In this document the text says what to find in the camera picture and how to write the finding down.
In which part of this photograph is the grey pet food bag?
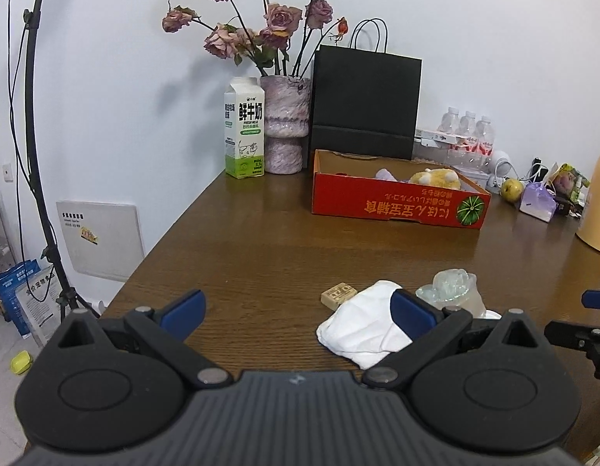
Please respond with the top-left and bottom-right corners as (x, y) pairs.
(14, 267), (64, 346)

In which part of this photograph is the clear container of seeds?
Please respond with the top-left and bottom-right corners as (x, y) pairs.
(413, 144), (451, 163)

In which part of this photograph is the black paper shopping bag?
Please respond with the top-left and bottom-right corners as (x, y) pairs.
(307, 18), (423, 161)

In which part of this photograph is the light purple pouch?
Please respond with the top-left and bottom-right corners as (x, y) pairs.
(518, 182), (558, 222)

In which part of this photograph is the colourful snack packet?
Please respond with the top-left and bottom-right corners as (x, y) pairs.
(547, 162), (592, 217)

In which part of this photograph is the clear crumpled plastic cup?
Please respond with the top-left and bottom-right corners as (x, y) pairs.
(415, 269), (503, 321)

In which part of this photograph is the black light stand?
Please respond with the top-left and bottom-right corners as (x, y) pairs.
(21, 0), (103, 322)

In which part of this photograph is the white round camera device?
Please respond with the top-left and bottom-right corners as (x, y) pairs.
(489, 150), (517, 181)

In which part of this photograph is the red cardboard box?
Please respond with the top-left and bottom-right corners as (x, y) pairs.
(312, 150), (492, 230)

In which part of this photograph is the small wooden block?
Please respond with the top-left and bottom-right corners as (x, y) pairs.
(321, 282), (358, 310)

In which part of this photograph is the long white carton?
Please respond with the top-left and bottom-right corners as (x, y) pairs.
(414, 127), (481, 149)

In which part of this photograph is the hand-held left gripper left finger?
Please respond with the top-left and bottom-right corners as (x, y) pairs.
(57, 289), (234, 390)

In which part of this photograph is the dried pink rose bouquet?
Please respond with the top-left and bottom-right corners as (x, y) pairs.
(161, 0), (350, 79)

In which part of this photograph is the white and green milk carton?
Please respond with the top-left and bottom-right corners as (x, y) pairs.
(224, 77), (267, 180)

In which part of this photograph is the small yellow object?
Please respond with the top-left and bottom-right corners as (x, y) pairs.
(11, 350), (34, 375)

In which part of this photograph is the white wall panel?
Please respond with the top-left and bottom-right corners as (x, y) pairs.
(55, 199), (146, 283)

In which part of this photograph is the beige thermos jug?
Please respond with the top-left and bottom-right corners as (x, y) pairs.
(575, 126), (600, 256)

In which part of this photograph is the yellow plush toy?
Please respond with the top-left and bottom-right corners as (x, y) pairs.
(409, 167), (464, 191)

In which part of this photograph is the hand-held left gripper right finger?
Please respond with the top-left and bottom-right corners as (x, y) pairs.
(362, 289), (541, 392)

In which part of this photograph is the white cloth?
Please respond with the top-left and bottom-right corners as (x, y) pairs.
(316, 279), (418, 371)

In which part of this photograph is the mottled purple ceramic vase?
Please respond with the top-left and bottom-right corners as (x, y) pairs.
(258, 75), (312, 174)

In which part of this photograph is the green apple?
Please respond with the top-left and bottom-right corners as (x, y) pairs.
(501, 179), (525, 203)

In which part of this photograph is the blue pet food bag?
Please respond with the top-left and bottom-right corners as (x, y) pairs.
(0, 258), (42, 339)

